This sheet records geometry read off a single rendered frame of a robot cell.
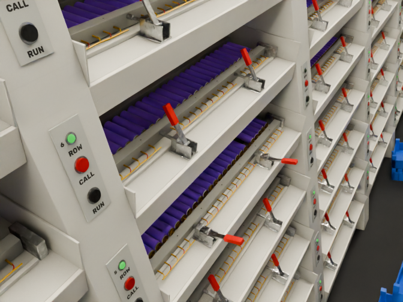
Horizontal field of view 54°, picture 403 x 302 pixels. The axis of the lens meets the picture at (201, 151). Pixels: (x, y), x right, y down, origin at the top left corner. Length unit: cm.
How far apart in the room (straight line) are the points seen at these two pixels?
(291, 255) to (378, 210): 111
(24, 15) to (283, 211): 85
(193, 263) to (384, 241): 149
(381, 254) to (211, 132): 147
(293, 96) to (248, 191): 30
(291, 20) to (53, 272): 73
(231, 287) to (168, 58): 54
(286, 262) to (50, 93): 94
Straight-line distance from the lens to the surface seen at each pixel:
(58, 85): 44
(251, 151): 93
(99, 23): 57
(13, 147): 42
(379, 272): 198
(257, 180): 90
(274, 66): 96
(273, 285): 117
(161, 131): 66
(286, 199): 114
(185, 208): 79
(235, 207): 83
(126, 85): 52
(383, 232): 217
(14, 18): 42
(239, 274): 95
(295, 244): 128
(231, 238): 72
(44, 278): 51
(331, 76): 139
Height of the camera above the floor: 144
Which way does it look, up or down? 29 degrees down
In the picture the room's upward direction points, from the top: 13 degrees counter-clockwise
